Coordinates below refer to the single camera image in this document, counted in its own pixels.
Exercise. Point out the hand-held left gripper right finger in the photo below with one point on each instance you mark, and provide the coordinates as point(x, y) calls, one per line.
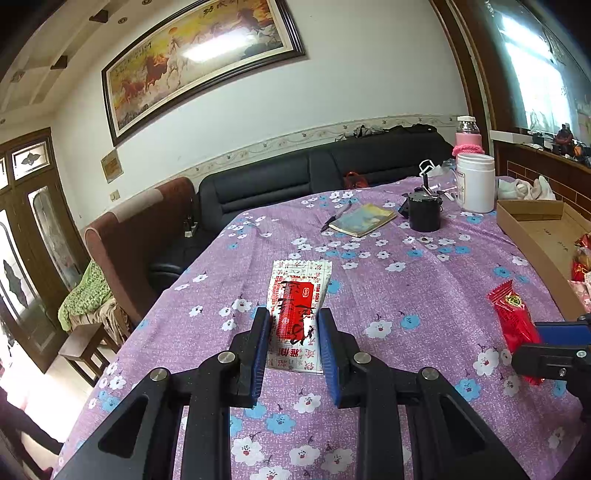
point(330, 360)

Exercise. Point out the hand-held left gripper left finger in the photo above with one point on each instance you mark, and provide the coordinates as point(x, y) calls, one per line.
point(261, 350)

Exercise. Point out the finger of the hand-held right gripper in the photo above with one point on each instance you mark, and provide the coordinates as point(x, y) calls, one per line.
point(545, 360)
point(563, 333)

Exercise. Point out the red pastry wrapper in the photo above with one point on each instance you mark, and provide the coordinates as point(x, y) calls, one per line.
point(510, 314)

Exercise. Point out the white and red sachet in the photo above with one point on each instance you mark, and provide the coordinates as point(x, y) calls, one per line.
point(298, 300)

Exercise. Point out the pile of snack packets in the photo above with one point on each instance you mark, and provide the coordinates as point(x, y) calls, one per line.
point(582, 272)

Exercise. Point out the cardboard box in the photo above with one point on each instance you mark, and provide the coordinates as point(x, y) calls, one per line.
point(535, 230)

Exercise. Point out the purple floral tablecloth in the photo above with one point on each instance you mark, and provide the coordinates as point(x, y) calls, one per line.
point(415, 286)

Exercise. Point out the small dark bottles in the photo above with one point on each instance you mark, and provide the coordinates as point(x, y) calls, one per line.
point(190, 227)

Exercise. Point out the black pen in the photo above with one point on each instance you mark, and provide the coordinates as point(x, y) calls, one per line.
point(334, 218)

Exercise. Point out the yellow-green notebook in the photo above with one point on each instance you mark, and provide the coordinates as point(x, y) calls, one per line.
point(364, 220)

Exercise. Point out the white cloth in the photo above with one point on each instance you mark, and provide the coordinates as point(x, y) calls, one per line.
point(535, 189)

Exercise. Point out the beige fringed cloth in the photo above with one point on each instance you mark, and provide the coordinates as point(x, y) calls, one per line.
point(111, 318)

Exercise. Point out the black leather sofa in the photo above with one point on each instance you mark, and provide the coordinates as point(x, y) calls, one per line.
point(258, 184)

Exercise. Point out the small black box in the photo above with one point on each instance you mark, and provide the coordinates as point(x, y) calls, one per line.
point(404, 210)

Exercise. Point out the brown armchair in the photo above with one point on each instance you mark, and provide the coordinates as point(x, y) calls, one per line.
point(134, 240)

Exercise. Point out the white plastic jar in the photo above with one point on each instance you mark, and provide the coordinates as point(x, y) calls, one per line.
point(475, 184)

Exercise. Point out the black jar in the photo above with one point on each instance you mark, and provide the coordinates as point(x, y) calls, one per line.
point(424, 214)

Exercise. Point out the wooden stool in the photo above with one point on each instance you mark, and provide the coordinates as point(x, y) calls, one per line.
point(85, 341)

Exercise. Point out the red bag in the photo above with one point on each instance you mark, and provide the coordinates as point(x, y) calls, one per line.
point(356, 180)

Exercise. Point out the green patterned blanket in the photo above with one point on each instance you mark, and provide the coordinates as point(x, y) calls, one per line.
point(85, 295)

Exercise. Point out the clear plastic cup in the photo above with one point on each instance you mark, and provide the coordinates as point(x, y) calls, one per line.
point(445, 182)

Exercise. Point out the windowsill clutter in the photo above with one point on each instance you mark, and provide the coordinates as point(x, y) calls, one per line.
point(563, 136)

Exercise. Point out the pink sleeved bottle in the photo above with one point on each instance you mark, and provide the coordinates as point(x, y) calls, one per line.
point(467, 138)

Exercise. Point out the dark clothes on sofa back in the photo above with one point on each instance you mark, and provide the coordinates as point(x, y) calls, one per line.
point(406, 129)

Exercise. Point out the wooden glazed door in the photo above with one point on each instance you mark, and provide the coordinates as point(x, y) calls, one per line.
point(37, 221)

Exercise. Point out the window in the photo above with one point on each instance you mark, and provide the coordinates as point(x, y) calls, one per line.
point(535, 69)

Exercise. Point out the framed horse painting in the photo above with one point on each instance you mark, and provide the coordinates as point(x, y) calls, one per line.
point(194, 60)

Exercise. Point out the small wall plaque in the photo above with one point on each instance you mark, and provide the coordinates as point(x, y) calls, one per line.
point(112, 166)

